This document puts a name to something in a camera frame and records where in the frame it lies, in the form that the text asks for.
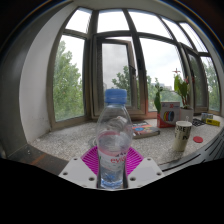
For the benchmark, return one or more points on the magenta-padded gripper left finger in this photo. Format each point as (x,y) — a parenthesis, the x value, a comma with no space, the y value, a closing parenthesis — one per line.
(74,170)

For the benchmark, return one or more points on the flat round red coaster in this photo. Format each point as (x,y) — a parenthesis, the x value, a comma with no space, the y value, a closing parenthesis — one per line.
(198,139)

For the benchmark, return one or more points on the potted plant in white pot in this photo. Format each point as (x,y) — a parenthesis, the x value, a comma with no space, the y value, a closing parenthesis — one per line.
(186,113)

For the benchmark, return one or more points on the red box with colourful rings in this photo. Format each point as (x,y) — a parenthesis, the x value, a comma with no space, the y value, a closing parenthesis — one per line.
(168,116)

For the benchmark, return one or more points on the clear blue-capped water bottle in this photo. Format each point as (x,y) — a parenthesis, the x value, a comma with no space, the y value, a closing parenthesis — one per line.
(114,133)

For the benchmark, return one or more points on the small green plant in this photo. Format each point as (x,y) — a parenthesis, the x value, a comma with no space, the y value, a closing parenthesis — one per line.
(157,100)

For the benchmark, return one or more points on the small blue green box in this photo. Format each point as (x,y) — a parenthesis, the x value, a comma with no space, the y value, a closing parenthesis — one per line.
(206,116)

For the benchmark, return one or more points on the yellow flat box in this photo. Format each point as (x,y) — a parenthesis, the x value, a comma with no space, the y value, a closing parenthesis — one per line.
(212,122)

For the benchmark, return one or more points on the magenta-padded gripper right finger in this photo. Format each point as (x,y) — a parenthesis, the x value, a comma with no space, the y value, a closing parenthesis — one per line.
(146,169)

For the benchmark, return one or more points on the colourful book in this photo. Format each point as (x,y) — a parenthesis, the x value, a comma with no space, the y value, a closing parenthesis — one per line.
(145,130)

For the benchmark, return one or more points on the black white patterned pad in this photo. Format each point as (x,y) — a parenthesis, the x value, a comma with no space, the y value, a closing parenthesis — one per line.
(198,122)

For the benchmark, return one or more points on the cream cup with black print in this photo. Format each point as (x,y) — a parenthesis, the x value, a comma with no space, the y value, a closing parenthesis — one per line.
(182,136)

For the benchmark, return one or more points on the brown-framed window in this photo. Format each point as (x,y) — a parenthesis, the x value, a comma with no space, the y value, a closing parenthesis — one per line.
(136,66)

